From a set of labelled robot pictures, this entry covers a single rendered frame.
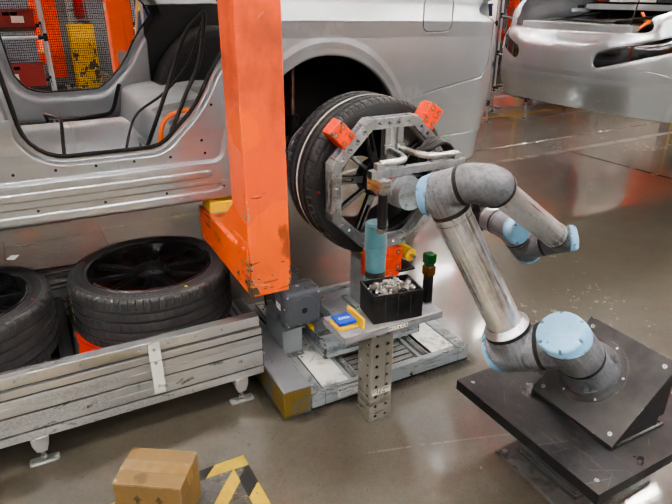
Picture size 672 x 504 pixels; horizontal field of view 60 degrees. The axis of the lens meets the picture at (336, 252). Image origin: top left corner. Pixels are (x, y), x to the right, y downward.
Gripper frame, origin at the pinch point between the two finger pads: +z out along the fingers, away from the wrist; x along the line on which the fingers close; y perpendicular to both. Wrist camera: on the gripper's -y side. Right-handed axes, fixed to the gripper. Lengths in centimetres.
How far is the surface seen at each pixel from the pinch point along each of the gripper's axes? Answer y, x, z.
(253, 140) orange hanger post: -28, -77, 12
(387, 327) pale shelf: 38, -40, -18
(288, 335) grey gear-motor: 65, -58, 33
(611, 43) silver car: -43, 215, 112
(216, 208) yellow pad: 13, -77, 65
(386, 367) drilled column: 59, -38, -15
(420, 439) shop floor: 83, -32, -32
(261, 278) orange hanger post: 24, -77, 12
